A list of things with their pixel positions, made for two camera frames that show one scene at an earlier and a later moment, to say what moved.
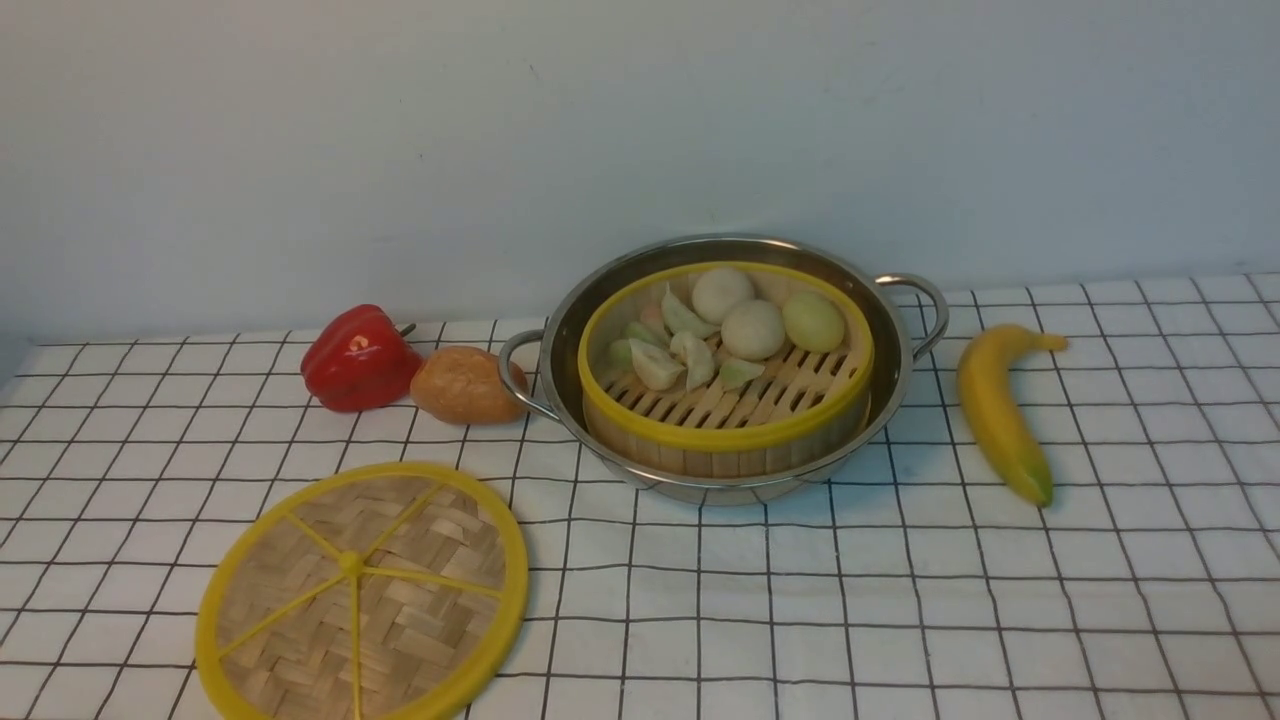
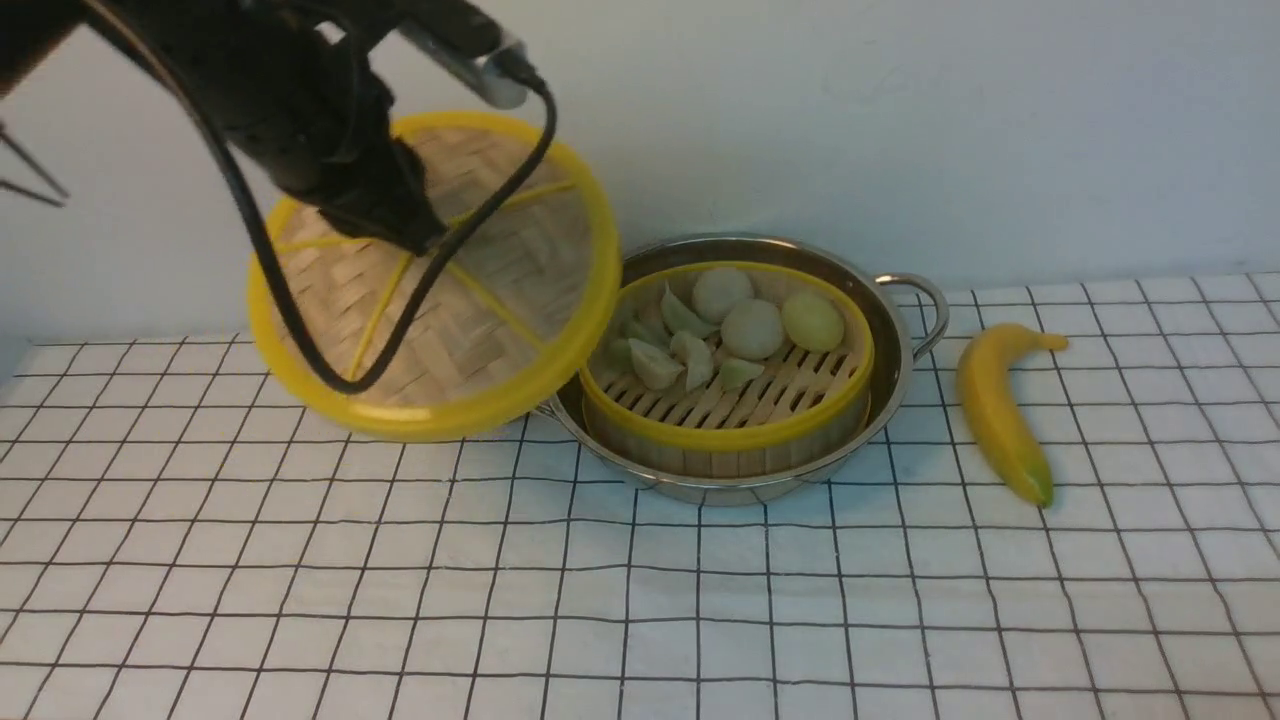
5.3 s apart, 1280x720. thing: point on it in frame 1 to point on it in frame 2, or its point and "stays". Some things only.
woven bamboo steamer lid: (392, 591) to (518, 316)
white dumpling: (698, 357) stays
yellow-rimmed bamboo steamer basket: (728, 370) stays
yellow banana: (991, 410) stays
